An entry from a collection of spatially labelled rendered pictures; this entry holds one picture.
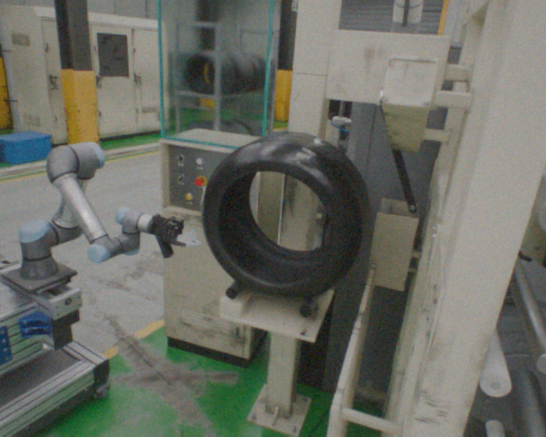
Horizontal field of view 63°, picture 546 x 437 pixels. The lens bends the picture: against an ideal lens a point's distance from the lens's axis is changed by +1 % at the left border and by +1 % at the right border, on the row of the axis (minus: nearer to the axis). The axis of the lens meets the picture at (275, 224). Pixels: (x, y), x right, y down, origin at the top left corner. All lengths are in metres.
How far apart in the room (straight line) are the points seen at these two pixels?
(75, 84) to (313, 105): 5.66
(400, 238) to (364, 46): 0.86
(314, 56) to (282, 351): 1.30
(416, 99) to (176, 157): 1.62
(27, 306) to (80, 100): 5.21
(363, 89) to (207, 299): 1.73
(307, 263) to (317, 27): 0.87
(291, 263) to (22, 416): 1.32
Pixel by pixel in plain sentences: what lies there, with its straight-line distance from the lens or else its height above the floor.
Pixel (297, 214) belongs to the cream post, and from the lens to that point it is 1.81.
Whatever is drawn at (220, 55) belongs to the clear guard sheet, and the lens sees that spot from 2.15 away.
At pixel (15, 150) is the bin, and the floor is 0.19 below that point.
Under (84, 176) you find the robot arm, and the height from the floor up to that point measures 1.19.
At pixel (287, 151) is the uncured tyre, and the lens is 1.38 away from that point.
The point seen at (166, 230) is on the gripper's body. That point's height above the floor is 1.05.
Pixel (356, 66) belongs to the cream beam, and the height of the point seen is 1.71.
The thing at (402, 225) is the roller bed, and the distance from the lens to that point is 1.68.
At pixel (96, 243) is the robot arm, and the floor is 1.00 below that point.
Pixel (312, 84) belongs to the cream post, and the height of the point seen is 1.62.
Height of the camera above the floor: 1.74
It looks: 22 degrees down
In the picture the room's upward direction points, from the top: 4 degrees clockwise
